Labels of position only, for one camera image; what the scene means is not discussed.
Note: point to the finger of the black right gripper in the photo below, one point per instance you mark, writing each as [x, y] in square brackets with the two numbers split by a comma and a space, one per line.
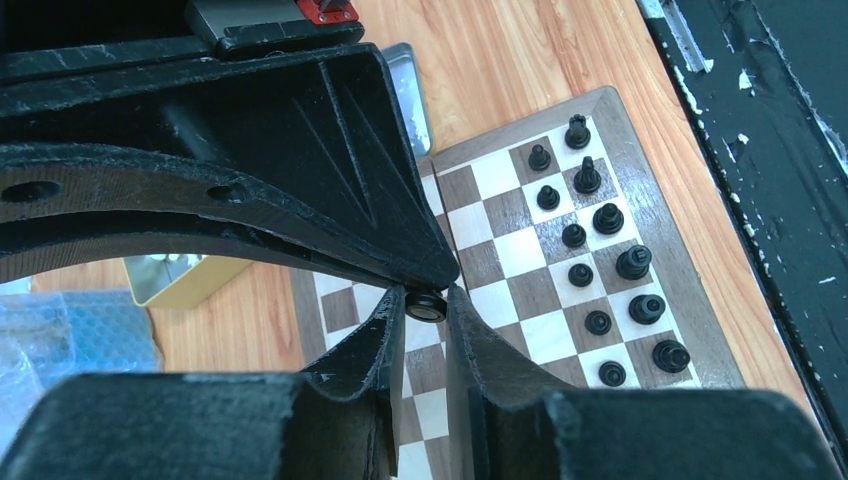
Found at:
[206, 109]
[355, 211]

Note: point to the black chess piece eleventh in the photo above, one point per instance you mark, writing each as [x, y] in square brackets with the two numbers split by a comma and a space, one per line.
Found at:
[612, 374]

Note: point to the silver tin lid black pieces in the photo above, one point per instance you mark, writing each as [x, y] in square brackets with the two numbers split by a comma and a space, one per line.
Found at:
[405, 77]

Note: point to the black pawn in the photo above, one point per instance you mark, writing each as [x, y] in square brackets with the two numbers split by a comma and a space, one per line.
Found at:
[548, 198]
[539, 158]
[573, 236]

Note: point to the wooden chess board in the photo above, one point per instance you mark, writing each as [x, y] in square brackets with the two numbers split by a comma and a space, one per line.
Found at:
[514, 266]

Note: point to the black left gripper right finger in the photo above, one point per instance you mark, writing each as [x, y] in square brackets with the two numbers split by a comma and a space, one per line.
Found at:
[509, 418]

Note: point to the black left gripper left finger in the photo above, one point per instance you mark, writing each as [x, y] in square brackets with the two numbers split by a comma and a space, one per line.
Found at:
[354, 398]

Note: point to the blue metronome in plastic bag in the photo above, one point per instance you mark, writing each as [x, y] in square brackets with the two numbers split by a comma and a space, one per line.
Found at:
[49, 336]

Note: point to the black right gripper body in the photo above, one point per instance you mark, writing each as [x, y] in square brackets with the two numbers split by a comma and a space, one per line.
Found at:
[47, 39]

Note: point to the black chess piece twelfth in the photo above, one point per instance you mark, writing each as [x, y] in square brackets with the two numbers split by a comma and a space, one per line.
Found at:
[671, 356]

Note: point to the gold tin with white pieces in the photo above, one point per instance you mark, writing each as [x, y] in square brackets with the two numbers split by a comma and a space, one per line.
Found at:
[179, 281]

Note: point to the black chess piece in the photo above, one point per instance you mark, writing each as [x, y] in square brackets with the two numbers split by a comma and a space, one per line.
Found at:
[634, 263]
[646, 309]
[580, 275]
[577, 135]
[598, 323]
[608, 219]

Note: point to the black chess piece thirteenth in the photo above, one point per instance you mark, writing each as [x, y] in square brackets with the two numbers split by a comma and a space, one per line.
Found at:
[587, 180]

